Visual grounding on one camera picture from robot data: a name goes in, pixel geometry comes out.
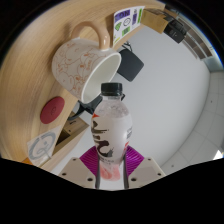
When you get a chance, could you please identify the black visitor chair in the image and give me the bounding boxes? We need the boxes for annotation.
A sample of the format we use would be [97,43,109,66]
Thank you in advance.
[117,41,145,83]

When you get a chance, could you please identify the white patterned mug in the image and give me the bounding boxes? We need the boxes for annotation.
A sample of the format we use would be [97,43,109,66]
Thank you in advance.
[51,21,122,104]

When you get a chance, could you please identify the black box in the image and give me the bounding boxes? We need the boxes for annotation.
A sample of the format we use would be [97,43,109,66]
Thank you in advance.
[163,16,188,44]

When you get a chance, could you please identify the flat round red coaster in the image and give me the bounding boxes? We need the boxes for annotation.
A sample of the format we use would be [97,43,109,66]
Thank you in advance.
[40,96,66,125]

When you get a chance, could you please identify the wooden shelf unit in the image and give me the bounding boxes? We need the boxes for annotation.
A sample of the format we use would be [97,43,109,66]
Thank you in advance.
[181,14,215,62]

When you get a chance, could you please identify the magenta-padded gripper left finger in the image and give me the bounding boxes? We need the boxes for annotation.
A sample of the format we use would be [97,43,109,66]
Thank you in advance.
[58,145,102,190]

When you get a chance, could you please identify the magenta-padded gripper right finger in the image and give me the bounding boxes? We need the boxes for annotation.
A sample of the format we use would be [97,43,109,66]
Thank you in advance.
[123,145,167,190]

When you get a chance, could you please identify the wooden side desk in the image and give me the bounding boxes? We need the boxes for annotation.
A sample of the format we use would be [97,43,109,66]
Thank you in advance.
[41,113,92,173]

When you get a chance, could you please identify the clear drink bottle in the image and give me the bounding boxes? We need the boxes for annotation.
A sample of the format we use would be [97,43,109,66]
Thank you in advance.
[90,82,134,182]

